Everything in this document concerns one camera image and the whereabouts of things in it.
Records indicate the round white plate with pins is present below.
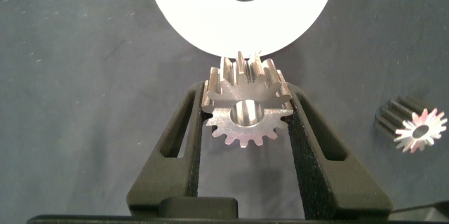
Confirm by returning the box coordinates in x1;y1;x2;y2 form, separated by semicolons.
145;0;340;59

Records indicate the small steel gear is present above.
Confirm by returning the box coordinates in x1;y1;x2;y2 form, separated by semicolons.
373;95;448;154

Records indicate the large steel gear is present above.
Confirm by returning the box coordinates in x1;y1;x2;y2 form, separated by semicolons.
201;51;295;149

